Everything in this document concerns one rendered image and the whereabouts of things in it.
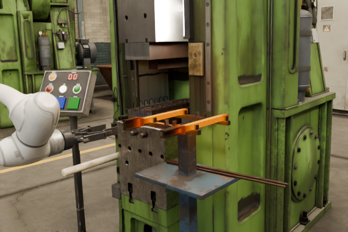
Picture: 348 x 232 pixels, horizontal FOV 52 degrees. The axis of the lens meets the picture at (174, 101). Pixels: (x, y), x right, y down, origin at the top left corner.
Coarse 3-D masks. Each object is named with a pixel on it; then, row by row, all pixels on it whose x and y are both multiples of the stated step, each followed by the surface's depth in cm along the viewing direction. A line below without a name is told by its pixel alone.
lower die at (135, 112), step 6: (162, 102) 233; (180, 102) 223; (132, 108) 212; (138, 108) 206; (144, 108) 201; (150, 108) 203; (168, 108) 208; (174, 108) 212; (180, 108) 216; (132, 114) 208; (138, 114) 205; (144, 114) 201; (150, 114) 198
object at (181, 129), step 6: (222, 114) 160; (228, 114) 161; (204, 120) 150; (210, 120) 151; (216, 120) 155; (222, 120) 158; (174, 126) 138; (180, 126) 138; (186, 126) 140; (192, 126) 143; (162, 132) 132; (168, 132) 134; (174, 132) 136; (180, 132) 138
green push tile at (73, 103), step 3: (69, 99) 220; (72, 99) 220; (75, 99) 219; (78, 99) 219; (69, 102) 220; (72, 102) 219; (75, 102) 219; (78, 102) 218; (69, 105) 219; (72, 105) 218; (75, 105) 218; (78, 105) 217; (69, 108) 218; (72, 108) 217; (75, 108) 217
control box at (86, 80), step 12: (48, 72) 233; (60, 72) 231; (72, 72) 228; (84, 72) 226; (48, 84) 230; (60, 84) 227; (72, 84) 225; (84, 84) 222; (60, 96) 224; (72, 96) 221; (84, 96) 219; (84, 108) 218
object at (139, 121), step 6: (156, 114) 164; (162, 114) 164; (168, 114) 167; (174, 114) 170; (180, 114) 173; (126, 120) 148; (132, 120) 151; (138, 120) 154; (144, 120) 156; (150, 120) 158; (126, 126) 149; (132, 126) 152; (138, 126) 154
